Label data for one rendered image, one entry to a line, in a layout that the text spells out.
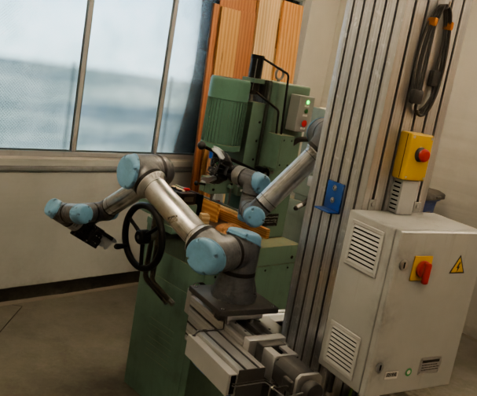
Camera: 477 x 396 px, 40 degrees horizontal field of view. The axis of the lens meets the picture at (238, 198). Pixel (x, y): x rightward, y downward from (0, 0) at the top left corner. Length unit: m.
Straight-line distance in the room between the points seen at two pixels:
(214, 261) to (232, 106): 0.97
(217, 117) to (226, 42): 1.67
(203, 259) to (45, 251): 2.15
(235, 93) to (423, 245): 1.27
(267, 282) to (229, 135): 0.70
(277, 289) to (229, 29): 1.98
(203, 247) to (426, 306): 0.66
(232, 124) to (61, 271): 1.78
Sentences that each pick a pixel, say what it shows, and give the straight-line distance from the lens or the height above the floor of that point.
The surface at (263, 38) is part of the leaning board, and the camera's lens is 4.65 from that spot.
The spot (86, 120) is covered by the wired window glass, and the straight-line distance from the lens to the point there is 4.02.
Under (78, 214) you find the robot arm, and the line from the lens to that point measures 2.47.
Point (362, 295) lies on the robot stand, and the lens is 1.80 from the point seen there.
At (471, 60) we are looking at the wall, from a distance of 4.83.
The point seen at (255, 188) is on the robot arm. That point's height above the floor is 1.14.
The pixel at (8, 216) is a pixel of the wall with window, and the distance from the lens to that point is 3.83.
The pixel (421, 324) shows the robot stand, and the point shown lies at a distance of 1.87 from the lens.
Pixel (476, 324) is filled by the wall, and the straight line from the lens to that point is 4.86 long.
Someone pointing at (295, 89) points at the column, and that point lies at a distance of 2.96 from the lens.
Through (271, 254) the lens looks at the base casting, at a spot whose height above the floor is 0.77.
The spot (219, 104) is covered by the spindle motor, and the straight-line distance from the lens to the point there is 2.75.
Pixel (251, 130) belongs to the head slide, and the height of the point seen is 1.30.
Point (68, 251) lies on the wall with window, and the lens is 4.11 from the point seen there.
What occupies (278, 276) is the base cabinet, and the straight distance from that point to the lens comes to 3.03.
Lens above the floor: 1.57
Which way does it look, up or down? 11 degrees down
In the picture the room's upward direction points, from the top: 10 degrees clockwise
